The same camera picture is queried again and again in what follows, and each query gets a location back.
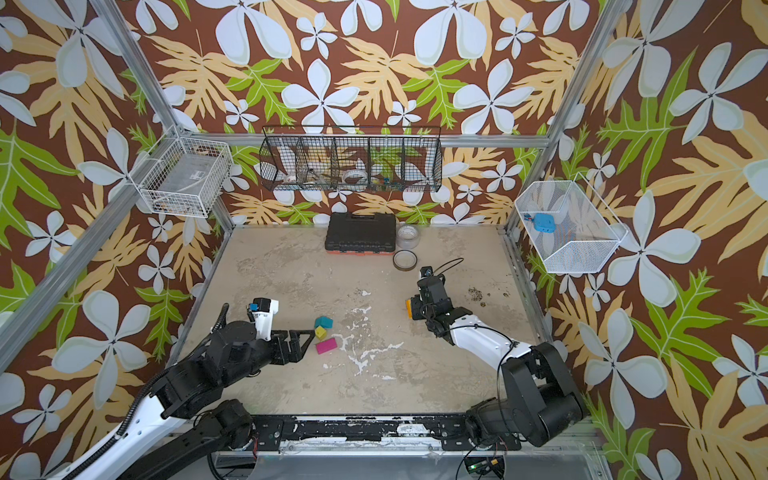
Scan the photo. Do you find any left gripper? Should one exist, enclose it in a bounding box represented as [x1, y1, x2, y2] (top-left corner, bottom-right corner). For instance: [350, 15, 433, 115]
[223, 327, 317, 390]

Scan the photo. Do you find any small yellow cube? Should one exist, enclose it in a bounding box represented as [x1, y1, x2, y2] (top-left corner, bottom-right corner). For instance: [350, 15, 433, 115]
[315, 326, 328, 341]

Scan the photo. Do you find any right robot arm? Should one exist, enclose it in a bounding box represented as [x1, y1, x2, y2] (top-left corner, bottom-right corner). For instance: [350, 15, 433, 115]
[406, 267, 588, 449]

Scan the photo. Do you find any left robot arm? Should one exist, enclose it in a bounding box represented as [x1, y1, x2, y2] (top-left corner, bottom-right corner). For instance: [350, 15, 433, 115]
[55, 320, 315, 479]

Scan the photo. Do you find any magenta rectangular block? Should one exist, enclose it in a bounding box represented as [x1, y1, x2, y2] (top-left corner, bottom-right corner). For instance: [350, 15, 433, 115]
[315, 338, 338, 355]

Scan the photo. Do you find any teal roof block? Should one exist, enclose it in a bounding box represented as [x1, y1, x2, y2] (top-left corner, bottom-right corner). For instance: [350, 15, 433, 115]
[314, 316, 334, 330]

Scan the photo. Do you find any clear glass jar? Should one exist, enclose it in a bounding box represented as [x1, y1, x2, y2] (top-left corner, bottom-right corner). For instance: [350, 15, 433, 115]
[396, 224, 420, 250]

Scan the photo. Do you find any black plastic tool case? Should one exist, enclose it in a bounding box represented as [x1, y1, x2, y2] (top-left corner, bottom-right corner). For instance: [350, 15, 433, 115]
[324, 213, 397, 254]

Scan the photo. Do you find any blue object in basket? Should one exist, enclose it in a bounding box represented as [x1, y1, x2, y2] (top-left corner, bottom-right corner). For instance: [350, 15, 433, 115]
[523, 213, 557, 233]

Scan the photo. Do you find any white tape roll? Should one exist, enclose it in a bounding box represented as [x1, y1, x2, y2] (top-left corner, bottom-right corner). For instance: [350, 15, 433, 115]
[341, 169, 368, 185]

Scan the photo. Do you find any white mesh basket right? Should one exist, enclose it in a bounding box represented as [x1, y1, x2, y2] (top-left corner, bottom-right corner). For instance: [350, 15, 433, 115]
[515, 174, 629, 276]

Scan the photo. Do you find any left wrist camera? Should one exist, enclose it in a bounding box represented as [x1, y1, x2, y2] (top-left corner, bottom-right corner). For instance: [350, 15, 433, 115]
[246, 297, 279, 341]

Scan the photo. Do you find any black wire basket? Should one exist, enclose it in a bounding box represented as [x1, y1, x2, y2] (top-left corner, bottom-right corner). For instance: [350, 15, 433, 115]
[256, 126, 444, 192]

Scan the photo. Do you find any white wire basket left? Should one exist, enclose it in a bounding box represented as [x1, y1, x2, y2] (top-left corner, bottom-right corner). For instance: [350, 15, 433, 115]
[130, 130, 233, 218]

